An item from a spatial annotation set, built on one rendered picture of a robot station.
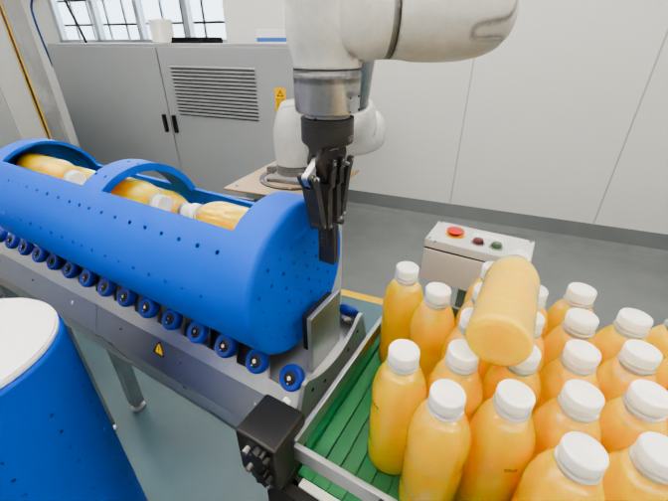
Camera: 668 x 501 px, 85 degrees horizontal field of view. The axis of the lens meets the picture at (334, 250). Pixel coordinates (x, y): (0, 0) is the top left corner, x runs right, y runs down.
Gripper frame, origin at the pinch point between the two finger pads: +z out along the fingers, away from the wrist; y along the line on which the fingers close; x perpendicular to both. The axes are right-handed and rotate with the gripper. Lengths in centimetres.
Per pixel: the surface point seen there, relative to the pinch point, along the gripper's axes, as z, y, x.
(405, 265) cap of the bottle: 4.6, 6.7, -11.4
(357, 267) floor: 116, 162, 73
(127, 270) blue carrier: 7.1, -16.3, 32.8
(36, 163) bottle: -3, -6, 80
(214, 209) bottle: -3.6, -5.1, 20.3
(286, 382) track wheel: 20.3, -13.3, 0.3
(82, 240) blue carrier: 4.5, -16.0, 46.5
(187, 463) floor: 116, -2, 65
